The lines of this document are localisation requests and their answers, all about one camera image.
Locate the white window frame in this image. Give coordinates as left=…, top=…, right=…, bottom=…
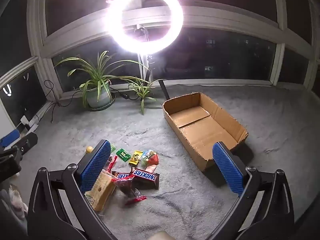
left=0, top=0, right=320, bottom=93

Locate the green pot saucer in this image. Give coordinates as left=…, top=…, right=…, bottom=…
left=86, top=94, right=117, bottom=111

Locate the yellow snack packet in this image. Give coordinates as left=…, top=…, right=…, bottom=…
left=129, top=150, right=142, bottom=166

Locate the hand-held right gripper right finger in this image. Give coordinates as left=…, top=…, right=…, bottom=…
left=207, top=142, right=295, bottom=240

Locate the black cable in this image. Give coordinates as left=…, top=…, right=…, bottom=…
left=44, top=80, right=83, bottom=124

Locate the large spider plant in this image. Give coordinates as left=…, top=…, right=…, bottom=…
left=54, top=50, right=150, bottom=109

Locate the cardboard box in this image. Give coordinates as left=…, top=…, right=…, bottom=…
left=162, top=92, right=249, bottom=172

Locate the ring light tripod stand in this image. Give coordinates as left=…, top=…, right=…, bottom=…
left=135, top=24, right=172, bottom=100

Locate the brown chocolate bar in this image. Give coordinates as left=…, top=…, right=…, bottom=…
left=112, top=171, right=132, bottom=180
left=130, top=167, right=160, bottom=189

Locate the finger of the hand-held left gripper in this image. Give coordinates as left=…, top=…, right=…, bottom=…
left=0, top=129, right=21, bottom=147
left=11, top=132, right=38, bottom=155

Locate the tan biscuit packet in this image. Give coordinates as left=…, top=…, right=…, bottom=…
left=85, top=169, right=117, bottom=212

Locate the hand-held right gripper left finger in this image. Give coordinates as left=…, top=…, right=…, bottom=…
left=27, top=139, right=118, bottom=240

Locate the small spider plant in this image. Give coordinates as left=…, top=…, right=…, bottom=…
left=121, top=76, right=167, bottom=115

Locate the green plant pot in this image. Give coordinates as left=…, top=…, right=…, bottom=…
left=79, top=79, right=112, bottom=109

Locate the green and red snack packet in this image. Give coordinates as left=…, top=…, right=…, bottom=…
left=141, top=149, right=159, bottom=173

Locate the dark candy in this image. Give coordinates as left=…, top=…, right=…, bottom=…
left=112, top=174, right=148, bottom=205

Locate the white power strip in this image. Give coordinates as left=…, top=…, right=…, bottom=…
left=17, top=115, right=40, bottom=133

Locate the red candy stick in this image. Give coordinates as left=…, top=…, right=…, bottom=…
left=107, top=155, right=118, bottom=173

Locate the pale patterned cloth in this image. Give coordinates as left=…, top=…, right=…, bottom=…
left=0, top=184, right=28, bottom=220

